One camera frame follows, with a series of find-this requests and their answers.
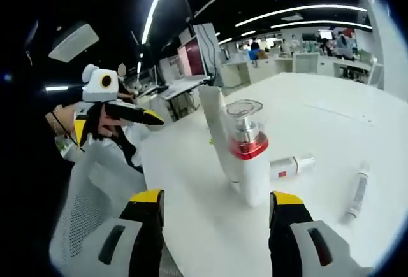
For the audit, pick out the grey tilted desk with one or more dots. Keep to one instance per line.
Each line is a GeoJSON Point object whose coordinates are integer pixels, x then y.
{"type": "Point", "coordinates": [178, 87]}

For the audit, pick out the white square ceiling panel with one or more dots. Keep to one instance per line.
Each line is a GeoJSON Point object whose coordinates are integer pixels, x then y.
{"type": "Point", "coordinates": [73, 41]}

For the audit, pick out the red collar skincare pump bottle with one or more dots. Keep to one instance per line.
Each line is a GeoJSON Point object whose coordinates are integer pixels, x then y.
{"type": "Point", "coordinates": [252, 181]}

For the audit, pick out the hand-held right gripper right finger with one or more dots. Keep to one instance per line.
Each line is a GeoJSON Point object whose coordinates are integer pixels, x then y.
{"type": "Point", "coordinates": [287, 245]}

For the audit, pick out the white mesh office chair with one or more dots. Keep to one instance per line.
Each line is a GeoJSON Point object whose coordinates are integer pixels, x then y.
{"type": "Point", "coordinates": [92, 178]}

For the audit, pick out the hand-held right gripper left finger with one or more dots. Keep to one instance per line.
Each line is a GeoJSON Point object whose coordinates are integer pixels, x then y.
{"type": "Point", "coordinates": [143, 245]}

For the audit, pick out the slim printed skincare tube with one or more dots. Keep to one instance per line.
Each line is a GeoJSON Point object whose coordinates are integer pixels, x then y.
{"type": "Point", "coordinates": [358, 191]}

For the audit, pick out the long ceiling light strip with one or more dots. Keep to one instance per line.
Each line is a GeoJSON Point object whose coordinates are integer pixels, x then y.
{"type": "Point", "coordinates": [318, 23]}
{"type": "Point", "coordinates": [303, 9]}
{"type": "Point", "coordinates": [153, 6]}

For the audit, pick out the person's left hand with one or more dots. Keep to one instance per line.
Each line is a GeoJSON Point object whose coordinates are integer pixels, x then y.
{"type": "Point", "coordinates": [108, 127]}

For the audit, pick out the white skincare bottle clear cap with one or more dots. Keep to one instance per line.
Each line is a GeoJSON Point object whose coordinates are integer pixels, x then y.
{"type": "Point", "coordinates": [287, 170]}

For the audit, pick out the white cabinet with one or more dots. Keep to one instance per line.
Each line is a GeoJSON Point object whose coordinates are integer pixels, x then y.
{"type": "Point", "coordinates": [306, 63]}

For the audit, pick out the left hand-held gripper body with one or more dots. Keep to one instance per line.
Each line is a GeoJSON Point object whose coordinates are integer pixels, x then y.
{"type": "Point", "coordinates": [95, 90]}

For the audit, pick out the pink red monitor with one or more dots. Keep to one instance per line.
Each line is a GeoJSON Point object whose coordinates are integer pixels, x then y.
{"type": "Point", "coordinates": [191, 57]}

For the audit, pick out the bright wall screen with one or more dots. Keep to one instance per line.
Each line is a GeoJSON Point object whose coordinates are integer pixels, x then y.
{"type": "Point", "coordinates": [325, 35]}

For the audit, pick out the white skincare tube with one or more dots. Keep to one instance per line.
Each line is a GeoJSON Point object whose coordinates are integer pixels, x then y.
{"type": "Point", "coordinates": [213, 114]}

